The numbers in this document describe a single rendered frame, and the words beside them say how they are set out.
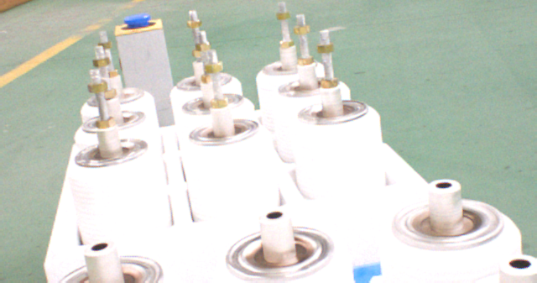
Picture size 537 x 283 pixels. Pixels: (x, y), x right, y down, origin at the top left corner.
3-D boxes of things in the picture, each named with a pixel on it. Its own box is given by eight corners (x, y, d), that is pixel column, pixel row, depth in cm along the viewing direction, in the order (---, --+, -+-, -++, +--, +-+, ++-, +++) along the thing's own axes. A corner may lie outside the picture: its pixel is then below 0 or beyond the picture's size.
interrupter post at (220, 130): (219, 141, 80) (214, 111, 79) (210, 136, 82) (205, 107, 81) (240, 135, 81) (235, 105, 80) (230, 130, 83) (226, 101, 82)
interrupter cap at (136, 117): (80, 140, 87) (78, 134, 87) (85, 122, 94) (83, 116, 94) (147, 128, 88) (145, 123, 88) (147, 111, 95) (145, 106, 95)
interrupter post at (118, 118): (104, 129, 90) (98, 102, 89) (105, 124, 92) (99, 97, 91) (124, 126, 90) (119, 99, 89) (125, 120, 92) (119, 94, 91)
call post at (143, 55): (153, 228, 123) (114, 36, 113) (152, 212, 129) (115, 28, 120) (197, 219, 124) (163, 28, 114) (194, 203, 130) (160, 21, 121)
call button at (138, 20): (125, 34, 115) (122, 19, 115) (126, 28, 119) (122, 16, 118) (152, 28, 116) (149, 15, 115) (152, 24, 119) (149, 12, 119)
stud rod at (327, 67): (333, 99, 83) (325, 29, 80) (337, 101, 82) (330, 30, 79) (325, 101, 82) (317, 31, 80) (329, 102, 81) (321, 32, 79)
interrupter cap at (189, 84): (244, 80, 103) (243, 75, 103) (200, 96, 99) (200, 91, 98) (208, 75, 109) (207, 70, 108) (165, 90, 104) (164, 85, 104)
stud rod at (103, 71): (117, 108, 91) (104, 45, 88) (111, 111, 90) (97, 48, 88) (112, 108, 91) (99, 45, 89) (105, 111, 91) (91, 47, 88)
